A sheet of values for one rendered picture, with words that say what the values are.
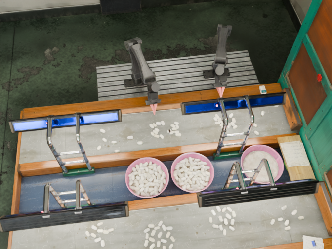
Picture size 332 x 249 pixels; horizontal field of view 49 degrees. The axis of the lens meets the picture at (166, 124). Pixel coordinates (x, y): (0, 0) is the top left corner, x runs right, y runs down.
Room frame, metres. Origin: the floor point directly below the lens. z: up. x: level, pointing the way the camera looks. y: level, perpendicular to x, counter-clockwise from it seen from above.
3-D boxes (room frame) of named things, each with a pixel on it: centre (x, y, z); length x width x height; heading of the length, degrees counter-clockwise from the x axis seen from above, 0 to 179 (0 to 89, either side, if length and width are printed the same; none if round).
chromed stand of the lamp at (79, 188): (0.62, 0.50, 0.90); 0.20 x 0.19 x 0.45; 98
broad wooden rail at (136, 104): (1.44, 0.07, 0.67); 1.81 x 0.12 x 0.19; 98
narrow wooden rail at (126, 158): (1.06, 0.02, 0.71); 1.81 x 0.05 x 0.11; 98
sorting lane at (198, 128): (1.23, 0.04, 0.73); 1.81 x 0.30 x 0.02; 98
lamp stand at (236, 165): (0.76, -0.46, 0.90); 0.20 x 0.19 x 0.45; 98
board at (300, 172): (1.01, -0.82, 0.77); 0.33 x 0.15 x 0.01; 8
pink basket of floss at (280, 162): (0.98, -0.60, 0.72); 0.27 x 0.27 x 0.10
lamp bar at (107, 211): (0.54, 0.49, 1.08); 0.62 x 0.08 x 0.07; 98
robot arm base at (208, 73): (1.77, -0.38, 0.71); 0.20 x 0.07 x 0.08; 99
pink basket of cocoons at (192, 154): (0.92, -0.17, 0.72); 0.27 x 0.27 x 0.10
